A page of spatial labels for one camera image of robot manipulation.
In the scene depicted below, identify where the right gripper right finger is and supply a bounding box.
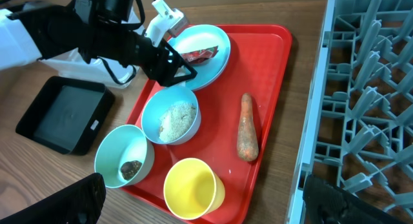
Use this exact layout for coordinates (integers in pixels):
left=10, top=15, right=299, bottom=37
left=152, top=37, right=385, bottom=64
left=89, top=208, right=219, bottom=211
left=303, top=174, right=400, bottom=224

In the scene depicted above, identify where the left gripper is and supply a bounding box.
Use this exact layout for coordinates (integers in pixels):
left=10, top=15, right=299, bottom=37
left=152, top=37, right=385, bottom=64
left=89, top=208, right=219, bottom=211
left=119, top=31, right=197, bottom=87

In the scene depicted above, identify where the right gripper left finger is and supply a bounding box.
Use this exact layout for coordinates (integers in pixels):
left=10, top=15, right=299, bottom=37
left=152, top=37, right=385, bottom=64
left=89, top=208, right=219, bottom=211
left=1, top=173, right=106, bottom=224

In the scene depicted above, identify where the red snack wrapper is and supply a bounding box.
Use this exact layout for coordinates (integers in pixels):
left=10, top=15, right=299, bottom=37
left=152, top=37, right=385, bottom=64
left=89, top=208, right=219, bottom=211
left=180, top=46, right=219, bottom=66

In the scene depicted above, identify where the blue bowl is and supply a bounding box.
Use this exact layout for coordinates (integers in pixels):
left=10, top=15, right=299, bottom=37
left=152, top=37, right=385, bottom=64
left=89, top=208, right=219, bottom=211
left=141, top=85, right=201, bottom=145

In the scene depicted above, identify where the white rice pile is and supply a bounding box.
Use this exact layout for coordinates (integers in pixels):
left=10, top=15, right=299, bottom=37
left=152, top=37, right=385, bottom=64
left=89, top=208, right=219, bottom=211
left=159, top=101, right=197, bottom=142

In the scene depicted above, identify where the dark brown food scrap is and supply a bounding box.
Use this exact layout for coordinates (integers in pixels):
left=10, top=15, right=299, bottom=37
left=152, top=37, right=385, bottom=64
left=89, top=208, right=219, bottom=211
left=120, top=160, right=142, bottom=180

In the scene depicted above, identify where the green bowl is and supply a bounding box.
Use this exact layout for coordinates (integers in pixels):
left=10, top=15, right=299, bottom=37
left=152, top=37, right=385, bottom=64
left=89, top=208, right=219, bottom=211
left=94, top=125, right=155, bottom=188

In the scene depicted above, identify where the orange carrot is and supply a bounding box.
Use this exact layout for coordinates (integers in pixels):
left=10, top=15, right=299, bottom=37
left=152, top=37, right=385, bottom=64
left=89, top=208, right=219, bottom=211
left=236, top=93, right=259, bottom=161

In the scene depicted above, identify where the yellow plastic cup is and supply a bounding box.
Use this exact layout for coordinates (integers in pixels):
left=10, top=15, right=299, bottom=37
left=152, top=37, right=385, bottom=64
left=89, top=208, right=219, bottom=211
left=163, top=158, right=226, bottom=220

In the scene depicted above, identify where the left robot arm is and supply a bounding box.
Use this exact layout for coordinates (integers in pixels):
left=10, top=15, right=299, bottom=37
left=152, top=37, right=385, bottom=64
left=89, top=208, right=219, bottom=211
left=1, top=0, right=197, bottom=87

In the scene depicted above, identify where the grey dishwasher rack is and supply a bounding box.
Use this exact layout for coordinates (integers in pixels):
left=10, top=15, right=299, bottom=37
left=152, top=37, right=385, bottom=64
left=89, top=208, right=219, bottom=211
left=285, top=0, right=412, bottom=223

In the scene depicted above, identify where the white round plate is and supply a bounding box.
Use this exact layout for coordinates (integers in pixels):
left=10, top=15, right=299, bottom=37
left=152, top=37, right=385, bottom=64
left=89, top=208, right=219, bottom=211
left=168, top=25, right=231, bottom=91

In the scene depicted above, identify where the red serving tray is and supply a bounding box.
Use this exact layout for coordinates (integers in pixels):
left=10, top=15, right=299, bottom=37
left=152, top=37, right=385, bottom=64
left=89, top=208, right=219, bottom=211
left=125, top=25, right=292, bottom=223

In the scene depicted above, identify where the black plastic tray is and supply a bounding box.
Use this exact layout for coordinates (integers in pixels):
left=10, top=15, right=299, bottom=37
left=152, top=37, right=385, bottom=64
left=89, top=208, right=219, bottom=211
left=15, top=76, right=115, bottom=156

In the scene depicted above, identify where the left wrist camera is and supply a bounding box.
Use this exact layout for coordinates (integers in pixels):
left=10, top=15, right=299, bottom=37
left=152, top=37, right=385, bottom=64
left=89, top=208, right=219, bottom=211
left=145, top=0, right=189, bottom=47

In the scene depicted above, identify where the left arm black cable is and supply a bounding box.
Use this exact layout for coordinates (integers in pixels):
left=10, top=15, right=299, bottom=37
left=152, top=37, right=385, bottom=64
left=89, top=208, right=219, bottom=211
left=96, top=0, right=157, bottom=86

